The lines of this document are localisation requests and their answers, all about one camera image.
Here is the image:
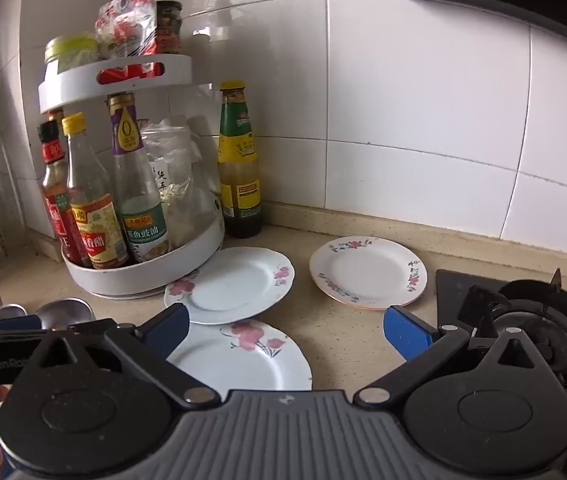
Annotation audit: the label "green lid glass jar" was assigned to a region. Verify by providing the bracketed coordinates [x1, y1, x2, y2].
[44, 34, 100, 73]

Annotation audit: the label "white plate floral rim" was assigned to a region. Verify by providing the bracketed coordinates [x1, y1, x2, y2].
[309, 236, 427, 311]

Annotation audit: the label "red snack packet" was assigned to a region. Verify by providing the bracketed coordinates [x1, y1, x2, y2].
[94, 0, 159, 58]

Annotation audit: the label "yellow cap green label bottle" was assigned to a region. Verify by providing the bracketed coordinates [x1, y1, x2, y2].
[217, 80, 264, 238]

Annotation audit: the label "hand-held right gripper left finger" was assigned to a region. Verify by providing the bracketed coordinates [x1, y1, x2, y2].
[34, 304, 222, 408]

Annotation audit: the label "purple label clear bottle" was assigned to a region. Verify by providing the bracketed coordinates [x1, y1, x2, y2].
[108, 92, 172, 262]

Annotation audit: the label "dark jar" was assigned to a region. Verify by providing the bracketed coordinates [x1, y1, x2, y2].
[156, 1, 183, 55]

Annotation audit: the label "glass pot lid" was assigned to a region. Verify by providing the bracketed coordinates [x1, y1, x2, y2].
[0, 125, 29, 241]

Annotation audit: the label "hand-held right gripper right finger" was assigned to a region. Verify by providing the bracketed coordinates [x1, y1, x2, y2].
[353, 304, 551, 409]

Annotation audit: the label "white plate pink flowers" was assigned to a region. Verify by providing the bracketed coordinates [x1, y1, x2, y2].
[164, 246, 295, 325]
[166, 319, 313, 392]

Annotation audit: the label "red label sauce bottle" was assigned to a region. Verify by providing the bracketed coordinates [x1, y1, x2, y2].
[38, 120, 92, 267]

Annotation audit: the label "yellow cap vinegar bottle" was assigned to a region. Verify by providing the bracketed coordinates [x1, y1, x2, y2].
[62, 112, 130, 270]

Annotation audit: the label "black gas stove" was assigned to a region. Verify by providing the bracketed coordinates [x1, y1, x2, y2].
[433, 267, 567, 480]

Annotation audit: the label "clear plastic bag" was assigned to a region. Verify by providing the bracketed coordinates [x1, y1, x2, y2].
[141, 115, 214, 248]

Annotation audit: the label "white two-tier spice rack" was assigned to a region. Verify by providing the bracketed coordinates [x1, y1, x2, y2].
[38, 52, 227, 300]

